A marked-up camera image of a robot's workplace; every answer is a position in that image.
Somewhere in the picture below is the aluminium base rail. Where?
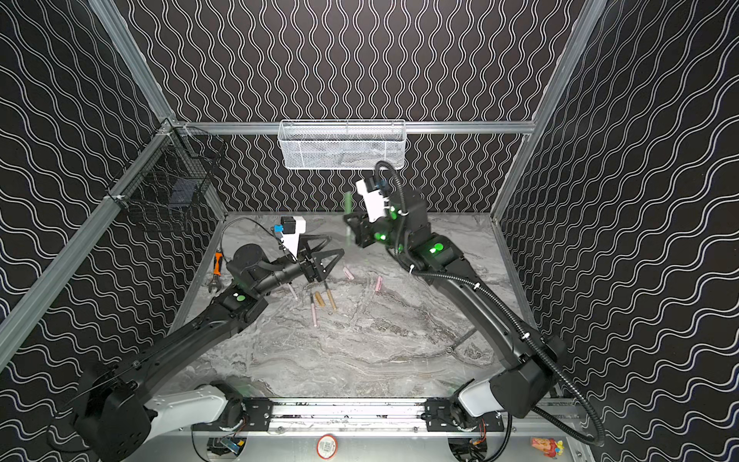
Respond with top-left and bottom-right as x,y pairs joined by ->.
114,397 -> 584,435

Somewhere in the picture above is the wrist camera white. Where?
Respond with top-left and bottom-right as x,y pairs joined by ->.
274,216 -> 306,258
355,176 -> 389,223

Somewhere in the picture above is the black wire basket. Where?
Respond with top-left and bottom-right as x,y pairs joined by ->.
111,121 -> 226,235

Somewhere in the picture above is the green pen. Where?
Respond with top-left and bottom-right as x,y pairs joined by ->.
343,192 -> 353,238

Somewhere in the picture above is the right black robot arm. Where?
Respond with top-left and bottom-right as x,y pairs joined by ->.
344,189 -> 564,419

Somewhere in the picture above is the white mesh wire basket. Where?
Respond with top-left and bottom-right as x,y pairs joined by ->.
277,119 -> 407,171

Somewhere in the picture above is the tan pen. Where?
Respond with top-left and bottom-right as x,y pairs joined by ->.
323,281 -> 337,312

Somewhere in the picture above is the black corrugated cable conduit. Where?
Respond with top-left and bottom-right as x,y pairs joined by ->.
373,160 -> 606,447

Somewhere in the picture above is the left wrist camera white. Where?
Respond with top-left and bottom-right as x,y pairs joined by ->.
274,216 -> 306,258

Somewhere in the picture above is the pink pen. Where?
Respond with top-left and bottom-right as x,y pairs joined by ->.
287,283 -> 300,301
310,293 -> 319,328

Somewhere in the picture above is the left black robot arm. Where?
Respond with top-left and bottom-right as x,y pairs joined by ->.
71,235 -> 344,461

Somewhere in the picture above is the orange handled adjustable wrench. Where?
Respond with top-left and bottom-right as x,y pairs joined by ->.
207,249 -> 223,294

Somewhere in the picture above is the pink pen lower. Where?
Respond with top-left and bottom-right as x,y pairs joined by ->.
310,293 -> 319,328

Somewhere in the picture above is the pink pen near left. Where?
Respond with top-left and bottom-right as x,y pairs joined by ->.
287,283 -> 300,301

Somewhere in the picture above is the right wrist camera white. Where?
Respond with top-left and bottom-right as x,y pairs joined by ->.
355,176 -> 389,223

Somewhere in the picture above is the orange red small object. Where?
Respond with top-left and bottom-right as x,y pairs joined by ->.
530,437 -> 564,458

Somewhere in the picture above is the red white round sticker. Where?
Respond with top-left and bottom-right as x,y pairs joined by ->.
316,434 -> 338,460

